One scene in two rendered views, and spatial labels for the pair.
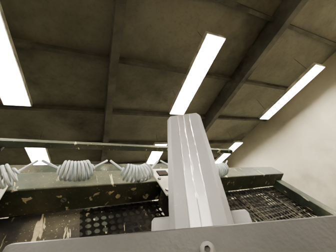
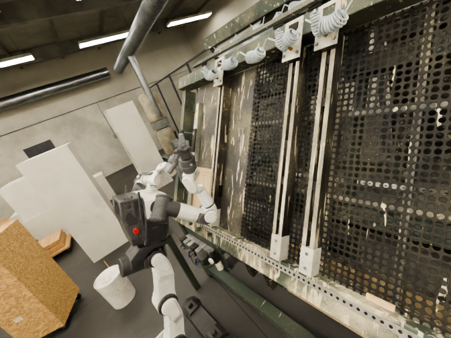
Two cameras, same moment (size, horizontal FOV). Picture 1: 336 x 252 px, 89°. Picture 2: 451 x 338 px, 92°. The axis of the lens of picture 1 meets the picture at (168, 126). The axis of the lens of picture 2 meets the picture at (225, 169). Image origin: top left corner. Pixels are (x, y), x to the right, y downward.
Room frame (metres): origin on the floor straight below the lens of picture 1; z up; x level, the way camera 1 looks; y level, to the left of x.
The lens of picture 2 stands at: (0.29, -1.10, 1.82)
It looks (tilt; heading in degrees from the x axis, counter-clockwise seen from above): 22 degrees down; 93
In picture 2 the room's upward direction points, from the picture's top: 22 degrees counter-clockwise
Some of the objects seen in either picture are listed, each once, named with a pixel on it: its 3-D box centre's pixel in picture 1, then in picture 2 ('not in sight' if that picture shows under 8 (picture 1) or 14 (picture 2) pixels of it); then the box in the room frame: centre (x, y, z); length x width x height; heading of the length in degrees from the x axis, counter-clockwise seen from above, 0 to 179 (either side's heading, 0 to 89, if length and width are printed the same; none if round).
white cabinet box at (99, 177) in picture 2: not in sight; (98, 189); (-3.39, 4.39, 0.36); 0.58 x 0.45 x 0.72; 30
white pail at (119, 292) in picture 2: not in sight; (113, 284); (-1.46, 0.79, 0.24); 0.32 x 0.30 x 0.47; 120
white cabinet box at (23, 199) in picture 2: not in sight; (33, 193); (-3.87, 3.24, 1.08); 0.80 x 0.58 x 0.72; 120
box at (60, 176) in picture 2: not in sight; (81, 199); (-2.28, 2.21, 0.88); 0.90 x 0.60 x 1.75; 120
